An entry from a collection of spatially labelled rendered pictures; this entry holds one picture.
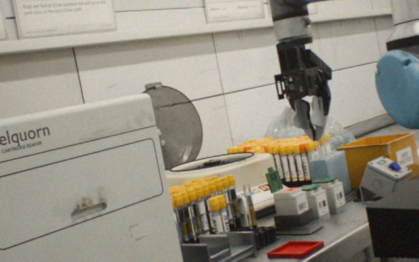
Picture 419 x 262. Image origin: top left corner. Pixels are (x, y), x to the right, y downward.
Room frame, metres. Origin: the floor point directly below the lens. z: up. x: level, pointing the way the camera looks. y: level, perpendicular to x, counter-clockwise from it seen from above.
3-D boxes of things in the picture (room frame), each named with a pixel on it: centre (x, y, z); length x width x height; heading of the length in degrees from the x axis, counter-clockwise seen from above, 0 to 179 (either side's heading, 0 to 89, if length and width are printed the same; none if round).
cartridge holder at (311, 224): (1.26, -0.12, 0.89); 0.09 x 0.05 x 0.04; 51
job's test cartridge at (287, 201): (1.26, -0.12, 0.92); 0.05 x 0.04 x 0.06; 51
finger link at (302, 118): (1.42, -0.19, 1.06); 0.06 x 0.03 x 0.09; 146
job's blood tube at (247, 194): (1.24, -0.04, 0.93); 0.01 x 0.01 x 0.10; 50
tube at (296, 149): (1.67, -0.19, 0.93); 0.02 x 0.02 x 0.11
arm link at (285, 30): (1.42, -0.20, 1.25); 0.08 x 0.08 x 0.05
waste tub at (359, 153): (1.57, -0.36, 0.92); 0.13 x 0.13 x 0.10; 47
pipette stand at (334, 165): (1.46, -0.23, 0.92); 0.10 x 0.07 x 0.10; 146
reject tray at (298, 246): (1.12, -0.10, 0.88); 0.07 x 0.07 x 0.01; 49
